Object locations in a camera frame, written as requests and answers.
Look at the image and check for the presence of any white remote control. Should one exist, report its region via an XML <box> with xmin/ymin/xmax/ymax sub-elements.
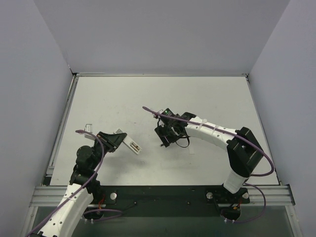
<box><xmin>122</xmin><ymin>134</ymin><xmax>142</xmax><ymax>155</ymax></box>

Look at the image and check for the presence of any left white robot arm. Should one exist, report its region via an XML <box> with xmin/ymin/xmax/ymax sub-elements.
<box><xmin>26</xmin><ymin>129</ymin><xmax>127</xmax><ymax>237</ymax></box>

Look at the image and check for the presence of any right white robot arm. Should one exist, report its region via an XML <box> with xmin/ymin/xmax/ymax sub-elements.
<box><xmin>155</xmin><ymin>108</ymin><xmax>263</xmax><ymax>194</ymax></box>

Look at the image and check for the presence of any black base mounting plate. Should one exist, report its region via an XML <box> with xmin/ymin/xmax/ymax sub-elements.
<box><xmin>83</xmin><ymin>185</ymin><xmax>250</xmax><ymax>220</ymax></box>

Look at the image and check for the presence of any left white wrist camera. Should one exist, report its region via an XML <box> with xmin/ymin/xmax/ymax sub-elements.
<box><xmin>84</xmin><ymin>123</ymin><xmax>95</xmax><ymax>141</ymax></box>

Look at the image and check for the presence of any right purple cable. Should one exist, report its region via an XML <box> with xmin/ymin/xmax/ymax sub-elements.
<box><xmin>142</xmin><ymin>106</ymin><xmax>276</xmax><ymax>224</ymax></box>

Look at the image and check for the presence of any purple cable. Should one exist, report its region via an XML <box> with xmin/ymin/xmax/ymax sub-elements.
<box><xmin>142</xmin><ymin>106</ymin><xmax>276</xmax><ymax>224</ymax></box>
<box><xmin>24</xmin><ymin>128</ymin><xmax>124</xmax><ymax>237</ymax></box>

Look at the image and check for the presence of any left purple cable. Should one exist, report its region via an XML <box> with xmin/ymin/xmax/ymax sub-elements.
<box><xmin>24</xmin><ymin>128</ymin><xmax>124</xmax><ymax>237</ymax></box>

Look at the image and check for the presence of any aluminium front rail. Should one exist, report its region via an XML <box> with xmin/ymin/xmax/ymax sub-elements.
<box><xmin>29</xmin><ymin>185</ymin><xmax>295</xmax><ymax>207</ymax></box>

